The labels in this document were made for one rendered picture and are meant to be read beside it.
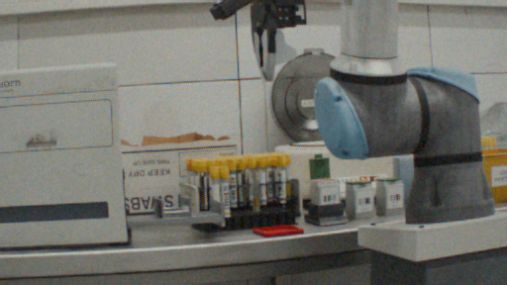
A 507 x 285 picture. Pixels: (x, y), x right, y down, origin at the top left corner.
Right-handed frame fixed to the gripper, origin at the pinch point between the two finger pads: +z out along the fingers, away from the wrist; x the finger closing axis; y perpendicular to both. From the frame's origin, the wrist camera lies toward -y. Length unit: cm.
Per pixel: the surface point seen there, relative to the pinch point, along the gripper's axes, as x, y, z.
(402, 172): 1.3, 28.1, 19.6
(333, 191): -5.7, 9.8, 21.0
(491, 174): -9.2, 44.0, 20.7
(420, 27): 52, 63, -11
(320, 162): -0.5, 9.6, 16.1
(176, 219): -8.8, -19.7, 22.9
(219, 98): 53, 9, 5
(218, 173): -1.2, -9.7, 16.6
